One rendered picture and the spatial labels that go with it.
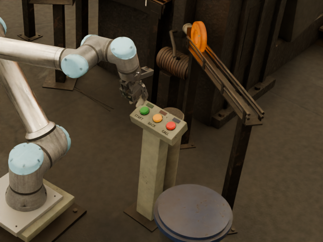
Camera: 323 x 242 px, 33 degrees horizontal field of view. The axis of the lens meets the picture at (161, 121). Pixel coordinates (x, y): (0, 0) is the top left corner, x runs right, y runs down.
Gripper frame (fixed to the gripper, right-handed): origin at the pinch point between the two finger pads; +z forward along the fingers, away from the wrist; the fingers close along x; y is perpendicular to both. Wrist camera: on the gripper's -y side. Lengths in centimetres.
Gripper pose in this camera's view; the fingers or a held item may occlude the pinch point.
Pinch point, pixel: (142, 102)
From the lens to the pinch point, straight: 236.0
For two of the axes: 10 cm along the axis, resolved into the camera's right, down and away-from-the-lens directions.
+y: -6.3, 6.7, -4.0
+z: 1.4, 6.0, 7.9
